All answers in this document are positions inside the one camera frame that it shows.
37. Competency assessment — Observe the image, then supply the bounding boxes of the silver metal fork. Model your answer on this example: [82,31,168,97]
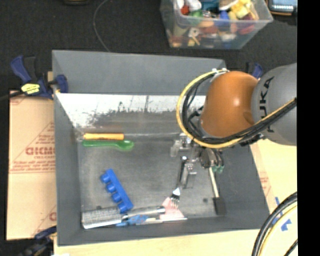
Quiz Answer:
[169,156,188,210]

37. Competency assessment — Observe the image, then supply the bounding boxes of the grey metal bin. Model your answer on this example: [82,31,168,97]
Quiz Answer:
[51,49,272,246]

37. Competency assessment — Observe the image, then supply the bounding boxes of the blue flat toy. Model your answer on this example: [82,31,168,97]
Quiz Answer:
[115,214,161,228]

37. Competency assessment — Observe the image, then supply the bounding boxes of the blue block with pegs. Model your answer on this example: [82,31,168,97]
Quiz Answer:
[99,168,135,214]

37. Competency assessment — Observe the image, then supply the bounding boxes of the green plastic spoon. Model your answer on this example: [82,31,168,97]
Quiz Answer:
[82,139,135,152]

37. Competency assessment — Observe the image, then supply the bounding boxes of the pink flat piece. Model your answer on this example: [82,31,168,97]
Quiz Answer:
[159,196,188,221]

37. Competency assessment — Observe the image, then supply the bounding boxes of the orange stick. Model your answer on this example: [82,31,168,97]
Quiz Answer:
[82,132,125,141]

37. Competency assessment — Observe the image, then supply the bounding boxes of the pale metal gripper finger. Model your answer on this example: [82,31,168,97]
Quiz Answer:
[188,162,198,189]
[181,163,190,190]

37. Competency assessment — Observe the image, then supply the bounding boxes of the brown cardboard board red print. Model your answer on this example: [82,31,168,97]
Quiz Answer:
[5,71,276,241]

